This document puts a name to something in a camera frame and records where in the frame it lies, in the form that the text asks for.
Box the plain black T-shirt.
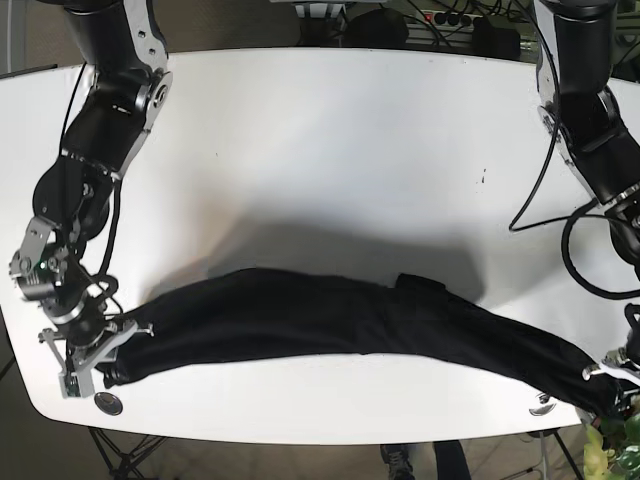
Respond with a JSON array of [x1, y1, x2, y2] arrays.
[[100, 267, 626, 419]]

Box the right metal table grommet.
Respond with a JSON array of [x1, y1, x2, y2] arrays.
[[528, 392, 557, 417]]

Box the grey plant pot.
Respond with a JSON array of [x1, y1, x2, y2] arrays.
[[576, 383, 639, 428]]

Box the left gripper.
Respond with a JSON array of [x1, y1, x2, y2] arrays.
[[582, 305, 639, 411]]

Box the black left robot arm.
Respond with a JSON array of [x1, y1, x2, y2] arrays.
[[498, 1, 639, 416]]

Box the left metal table grommet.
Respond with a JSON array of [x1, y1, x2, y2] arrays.
[[93, 392, 123, 416]]

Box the metal table grommet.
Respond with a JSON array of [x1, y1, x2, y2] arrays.
[[528, 392, 557, 417], [93, 392, 123, 416]]

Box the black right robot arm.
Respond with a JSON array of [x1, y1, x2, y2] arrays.
[[9, 0, 173, 398]]

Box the green potted plant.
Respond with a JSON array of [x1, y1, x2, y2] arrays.
[[583, 413, 639, 480]]

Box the person's dark shoes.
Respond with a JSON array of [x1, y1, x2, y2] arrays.
[[380, 444, 415, 480]]

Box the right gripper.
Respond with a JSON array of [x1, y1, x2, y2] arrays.
[[9, 220, 154, 398]]

